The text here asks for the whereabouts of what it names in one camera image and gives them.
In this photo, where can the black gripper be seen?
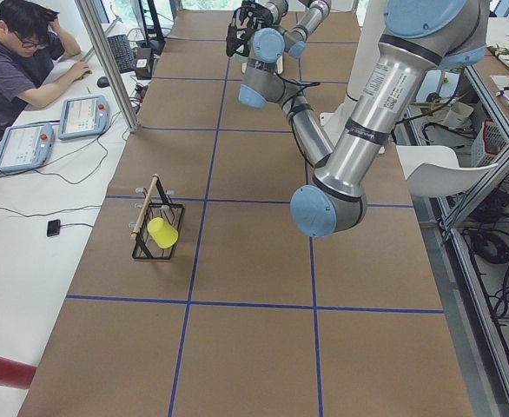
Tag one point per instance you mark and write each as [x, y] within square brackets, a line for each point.
[252, 15]

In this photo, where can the pale green plastic cup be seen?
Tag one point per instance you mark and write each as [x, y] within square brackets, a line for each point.
[240, 58]

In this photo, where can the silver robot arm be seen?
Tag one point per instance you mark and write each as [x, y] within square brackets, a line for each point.
[415, 37]
[273, 40]

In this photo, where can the yellow-green plastic cup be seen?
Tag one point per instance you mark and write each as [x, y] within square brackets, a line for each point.
[163, 233]

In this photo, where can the black keyboard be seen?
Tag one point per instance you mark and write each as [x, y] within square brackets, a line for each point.
[122, 52]

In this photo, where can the black computer mouse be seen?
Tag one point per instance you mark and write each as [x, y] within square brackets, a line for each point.
[102, 82]

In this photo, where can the far blue teach pendant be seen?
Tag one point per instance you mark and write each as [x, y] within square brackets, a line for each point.
[85, 116]

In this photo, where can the blue teach pendant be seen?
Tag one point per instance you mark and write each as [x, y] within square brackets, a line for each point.
[25, 147]
[85, 116]

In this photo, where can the white plastic chair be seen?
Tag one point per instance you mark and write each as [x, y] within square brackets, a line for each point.
[434, 171]

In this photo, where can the seated person in grey shirt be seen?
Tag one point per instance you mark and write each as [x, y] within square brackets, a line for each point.
[31, 40]

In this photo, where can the near blue teach pendant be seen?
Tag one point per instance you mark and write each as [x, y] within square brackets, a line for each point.
[25, 147]

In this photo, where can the small black box device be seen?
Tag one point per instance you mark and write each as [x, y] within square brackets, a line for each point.
[53, 228]

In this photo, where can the red cylinder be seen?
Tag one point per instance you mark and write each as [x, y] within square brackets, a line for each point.
[16, 374]

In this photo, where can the aluminium frame pillar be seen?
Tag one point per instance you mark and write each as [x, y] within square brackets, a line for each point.
[92, 24]

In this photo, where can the black wire cup rack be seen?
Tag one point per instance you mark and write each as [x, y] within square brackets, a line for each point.
[157, 202]

